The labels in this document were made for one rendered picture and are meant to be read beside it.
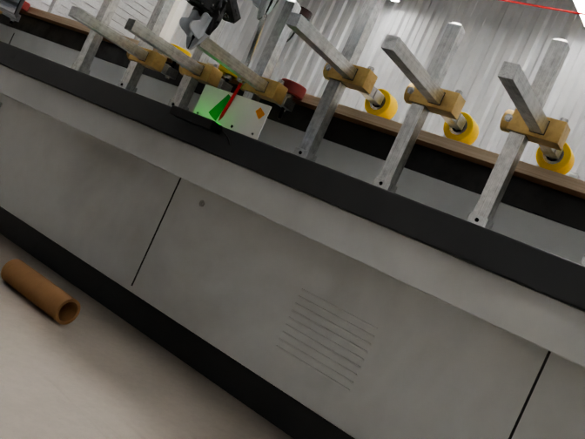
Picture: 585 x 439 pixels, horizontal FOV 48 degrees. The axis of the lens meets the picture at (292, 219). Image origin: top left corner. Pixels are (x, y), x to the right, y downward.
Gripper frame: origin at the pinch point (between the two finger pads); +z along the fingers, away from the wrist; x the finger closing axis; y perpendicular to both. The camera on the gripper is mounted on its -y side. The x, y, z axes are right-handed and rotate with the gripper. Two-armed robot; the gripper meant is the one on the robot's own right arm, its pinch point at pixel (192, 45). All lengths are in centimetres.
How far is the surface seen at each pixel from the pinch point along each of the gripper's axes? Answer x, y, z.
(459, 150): 54, -46, -6
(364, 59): -474, -779, -263
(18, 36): -157, -51, 5
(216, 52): 1.5, -6.4, -1.7
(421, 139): 43, -46, -6
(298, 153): 20.4, -29.4, 11.4
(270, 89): 3.1, -29.0, -2.3
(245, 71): 1.5, -19.0, -2.4
